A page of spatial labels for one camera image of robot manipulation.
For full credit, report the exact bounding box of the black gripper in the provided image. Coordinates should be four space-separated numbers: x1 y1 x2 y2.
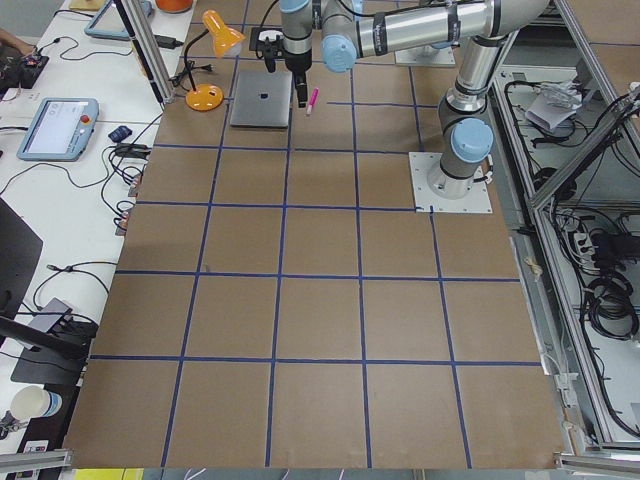
284 50 311 108

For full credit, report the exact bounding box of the pink marker pen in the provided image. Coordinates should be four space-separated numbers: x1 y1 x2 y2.
305 87 319 116

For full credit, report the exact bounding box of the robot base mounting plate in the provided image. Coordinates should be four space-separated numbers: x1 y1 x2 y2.
409 152 493 214

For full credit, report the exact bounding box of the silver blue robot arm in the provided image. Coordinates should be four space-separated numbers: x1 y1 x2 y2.
279 1 547 158

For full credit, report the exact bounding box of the silver laptop notebook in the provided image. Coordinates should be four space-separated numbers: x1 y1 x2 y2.
230 70 292 128

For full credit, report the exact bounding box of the orange desk lamp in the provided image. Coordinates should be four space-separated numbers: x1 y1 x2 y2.
183 10 246 112

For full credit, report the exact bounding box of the black power adapter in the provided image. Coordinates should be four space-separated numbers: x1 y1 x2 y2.
154 34 184 50

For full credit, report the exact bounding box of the orange cylindrical container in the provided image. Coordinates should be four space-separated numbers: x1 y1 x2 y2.
155 0 193 14

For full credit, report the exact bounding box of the black monitor stand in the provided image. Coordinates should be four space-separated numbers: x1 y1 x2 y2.
0 197 94 386

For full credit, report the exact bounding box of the white paper cup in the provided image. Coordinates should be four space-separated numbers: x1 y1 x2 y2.
10 385 63 421

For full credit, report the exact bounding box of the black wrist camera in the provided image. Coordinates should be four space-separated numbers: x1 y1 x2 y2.
256 36 283 73

